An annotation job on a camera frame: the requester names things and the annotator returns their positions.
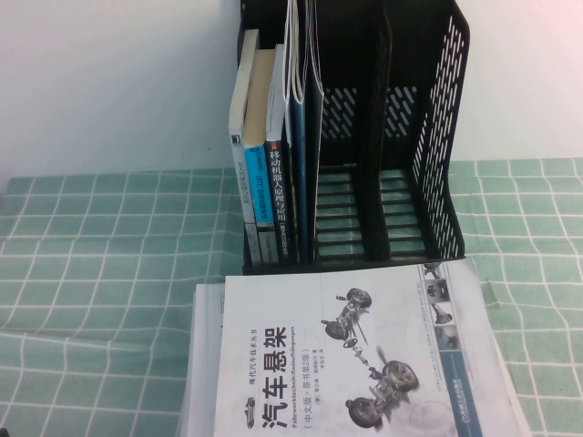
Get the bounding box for magazine with suited man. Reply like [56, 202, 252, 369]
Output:
[204, 258, 534, 437]

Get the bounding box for grey spine paperback book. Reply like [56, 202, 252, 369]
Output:
[227, 27, 265, 268]

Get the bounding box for car suspension textbook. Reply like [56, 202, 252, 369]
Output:
[221, 257, 486, 437]

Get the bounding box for black plastic book holder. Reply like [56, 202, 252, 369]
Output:
[236, 0, 472, 276]

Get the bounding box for black spine robotics book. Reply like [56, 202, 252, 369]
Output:
[265, 43, 300, 265]

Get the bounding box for dark thin booklet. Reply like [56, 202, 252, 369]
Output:
[302, 0, 325, 264]

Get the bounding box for cyan spine book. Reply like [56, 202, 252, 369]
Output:
[243, 47, 280, 265]

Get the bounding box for white stapled magazine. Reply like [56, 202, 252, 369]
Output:
[282, 0, 305, 105]

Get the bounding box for white magazine stack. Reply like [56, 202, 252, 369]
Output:
[177, 281, 220, 437]

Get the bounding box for green checkered tablecloth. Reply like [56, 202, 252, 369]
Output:
[0, 157, 583, 437]

